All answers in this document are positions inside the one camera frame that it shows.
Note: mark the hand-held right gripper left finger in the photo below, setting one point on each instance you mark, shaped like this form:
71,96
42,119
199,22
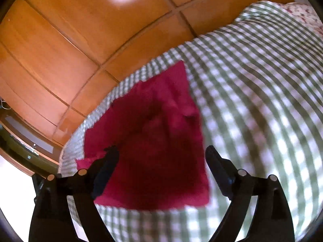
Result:
104,171

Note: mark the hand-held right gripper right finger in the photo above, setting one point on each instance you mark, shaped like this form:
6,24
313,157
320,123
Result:
219,171

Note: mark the dark red garment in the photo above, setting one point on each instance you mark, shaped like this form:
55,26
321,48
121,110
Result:
156,136

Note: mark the green white checked bedsheet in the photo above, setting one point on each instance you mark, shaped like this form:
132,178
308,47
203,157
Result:
252,93

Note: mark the door with glass pane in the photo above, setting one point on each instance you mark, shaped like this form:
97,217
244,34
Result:
15,136

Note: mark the wooden wardrobe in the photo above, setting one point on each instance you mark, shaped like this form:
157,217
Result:
88,42

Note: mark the floral bedcover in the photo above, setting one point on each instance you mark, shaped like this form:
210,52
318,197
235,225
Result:
305,15

